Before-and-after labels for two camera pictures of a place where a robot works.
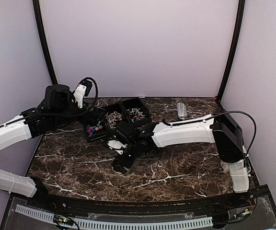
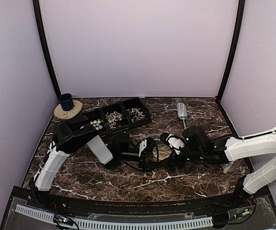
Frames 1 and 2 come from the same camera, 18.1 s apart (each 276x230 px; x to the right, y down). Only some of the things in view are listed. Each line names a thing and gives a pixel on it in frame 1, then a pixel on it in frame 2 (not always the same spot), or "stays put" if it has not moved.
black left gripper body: x=93 y=118 -> x=142 y=163
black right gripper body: x=128 y=162 -> x=196 y=155
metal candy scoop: x=182 y=110 stays put
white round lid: x=120 y=173 -> x=164 y=151
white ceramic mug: x=225 y=167 stays put
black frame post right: x=241 y=5 stays put
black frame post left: x=42 y=33 stays put
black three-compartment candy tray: x=101 y=122 stays put
